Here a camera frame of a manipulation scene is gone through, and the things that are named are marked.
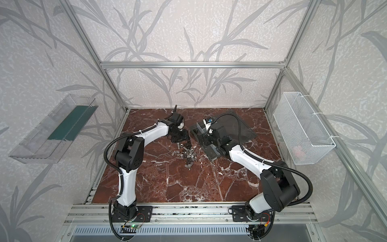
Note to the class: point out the white wire mesh basket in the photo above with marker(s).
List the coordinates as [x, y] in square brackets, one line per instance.
[305, 136]

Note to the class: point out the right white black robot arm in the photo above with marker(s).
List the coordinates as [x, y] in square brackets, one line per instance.
[282, 186]

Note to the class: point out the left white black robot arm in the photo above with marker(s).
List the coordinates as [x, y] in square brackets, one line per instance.
[125, 154]

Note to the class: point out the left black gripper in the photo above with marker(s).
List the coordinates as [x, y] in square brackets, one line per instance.
[182, 138]

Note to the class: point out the pile of screws and nuts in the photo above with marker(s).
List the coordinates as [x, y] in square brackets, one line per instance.
[188, 155]

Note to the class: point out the clear plastic wall tray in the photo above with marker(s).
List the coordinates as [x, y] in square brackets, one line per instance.
[49, 141]

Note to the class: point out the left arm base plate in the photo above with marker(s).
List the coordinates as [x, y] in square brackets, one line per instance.
[134, 214]

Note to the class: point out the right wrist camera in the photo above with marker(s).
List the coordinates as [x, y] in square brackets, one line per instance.
[207, 122]

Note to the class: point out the aluminium frame crossbar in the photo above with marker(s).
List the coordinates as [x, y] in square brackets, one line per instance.
[188, 65]

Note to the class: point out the grey plastic organizer box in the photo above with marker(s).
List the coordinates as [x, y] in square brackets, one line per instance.
[239, 131]

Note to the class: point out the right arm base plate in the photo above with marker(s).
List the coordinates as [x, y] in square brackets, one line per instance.
[244, 213]

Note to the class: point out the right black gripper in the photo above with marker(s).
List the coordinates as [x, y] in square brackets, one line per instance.
[204, 142]

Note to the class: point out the aluminium front rail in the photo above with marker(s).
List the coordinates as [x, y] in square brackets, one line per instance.
[190, 213]

